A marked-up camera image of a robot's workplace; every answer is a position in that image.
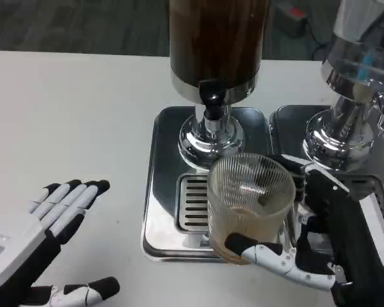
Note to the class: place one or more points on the black dispenser tap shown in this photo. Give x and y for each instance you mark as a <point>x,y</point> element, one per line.
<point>212,100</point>

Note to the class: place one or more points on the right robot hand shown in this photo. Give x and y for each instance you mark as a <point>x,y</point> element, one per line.
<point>348,243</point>

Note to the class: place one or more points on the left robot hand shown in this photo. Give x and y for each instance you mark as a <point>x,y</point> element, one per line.
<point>16,249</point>

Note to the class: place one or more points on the dark drink dispenser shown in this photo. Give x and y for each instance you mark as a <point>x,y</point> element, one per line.
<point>216,41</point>

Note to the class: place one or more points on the clear ribbed glass cup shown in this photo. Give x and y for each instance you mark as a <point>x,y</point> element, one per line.
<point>243,211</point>

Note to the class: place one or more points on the clear drink dispenser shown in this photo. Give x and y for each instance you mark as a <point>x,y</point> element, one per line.
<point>348,80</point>

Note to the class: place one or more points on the black box with red label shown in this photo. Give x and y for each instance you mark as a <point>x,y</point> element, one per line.
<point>289,20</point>

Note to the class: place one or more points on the steel drip grid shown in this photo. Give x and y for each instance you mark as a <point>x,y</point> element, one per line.
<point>193,204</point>
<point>363,188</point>

